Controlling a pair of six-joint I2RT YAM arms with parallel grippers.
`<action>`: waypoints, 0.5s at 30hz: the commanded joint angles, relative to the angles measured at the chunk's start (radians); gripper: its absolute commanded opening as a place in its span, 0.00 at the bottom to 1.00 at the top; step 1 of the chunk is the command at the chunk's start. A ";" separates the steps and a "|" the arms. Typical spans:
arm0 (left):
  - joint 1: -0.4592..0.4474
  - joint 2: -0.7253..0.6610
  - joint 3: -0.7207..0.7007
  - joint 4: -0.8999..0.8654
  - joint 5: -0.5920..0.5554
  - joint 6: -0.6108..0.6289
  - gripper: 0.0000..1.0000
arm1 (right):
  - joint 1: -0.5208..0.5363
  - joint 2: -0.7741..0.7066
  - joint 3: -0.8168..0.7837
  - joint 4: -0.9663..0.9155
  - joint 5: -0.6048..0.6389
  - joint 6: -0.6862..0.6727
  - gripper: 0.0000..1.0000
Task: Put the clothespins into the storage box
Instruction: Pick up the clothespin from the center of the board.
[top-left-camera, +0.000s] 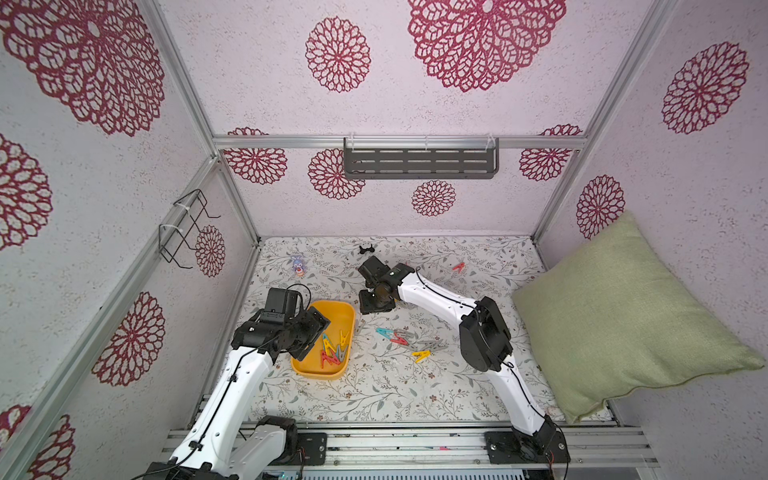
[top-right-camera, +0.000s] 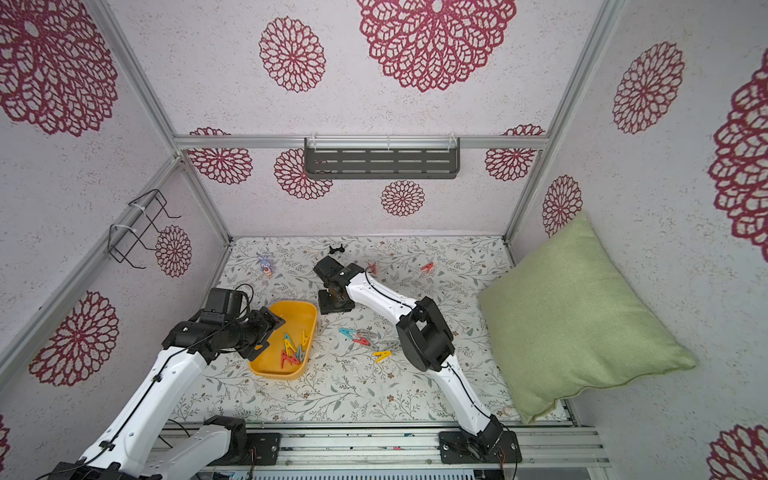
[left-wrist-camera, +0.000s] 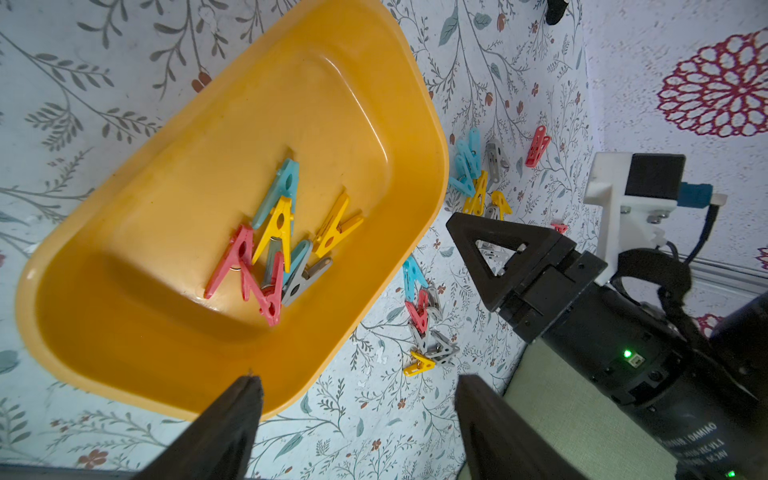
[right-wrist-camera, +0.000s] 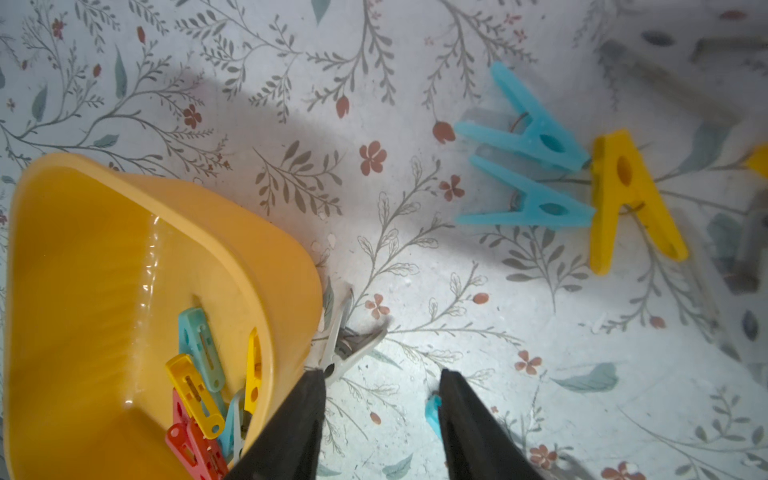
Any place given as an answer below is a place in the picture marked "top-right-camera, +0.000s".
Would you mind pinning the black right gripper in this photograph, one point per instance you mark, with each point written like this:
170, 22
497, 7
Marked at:
335, 295

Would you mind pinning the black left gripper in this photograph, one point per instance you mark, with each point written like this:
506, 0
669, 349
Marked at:
266, 322

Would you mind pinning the yellow storage box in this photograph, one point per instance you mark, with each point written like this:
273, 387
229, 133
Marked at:
298, 316

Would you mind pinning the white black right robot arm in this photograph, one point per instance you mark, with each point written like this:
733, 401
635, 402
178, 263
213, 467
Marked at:
425, 339

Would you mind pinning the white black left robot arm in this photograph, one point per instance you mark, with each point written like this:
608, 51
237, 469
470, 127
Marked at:
123, 450

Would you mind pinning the teal clothespin in pile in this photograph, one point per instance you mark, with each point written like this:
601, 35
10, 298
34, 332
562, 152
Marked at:
349, 333

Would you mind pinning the black bow clip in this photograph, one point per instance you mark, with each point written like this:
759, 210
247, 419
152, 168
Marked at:
333, 250

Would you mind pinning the grey clothespin in pile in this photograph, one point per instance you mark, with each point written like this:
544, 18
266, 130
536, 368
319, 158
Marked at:
388, 345

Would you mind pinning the purple bunny figurine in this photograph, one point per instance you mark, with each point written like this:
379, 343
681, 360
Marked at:
266, 266

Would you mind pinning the green pillow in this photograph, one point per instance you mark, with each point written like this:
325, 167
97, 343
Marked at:
565, 320

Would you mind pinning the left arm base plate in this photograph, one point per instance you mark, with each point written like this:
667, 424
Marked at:
261, 449

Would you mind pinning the grey wall shelf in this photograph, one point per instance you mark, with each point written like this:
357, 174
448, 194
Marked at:
385, 160

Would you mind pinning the black wire wall rack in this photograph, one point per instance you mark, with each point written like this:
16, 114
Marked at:
124, 238

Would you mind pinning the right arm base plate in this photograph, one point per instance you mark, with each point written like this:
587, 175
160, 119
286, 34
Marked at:
457, 447

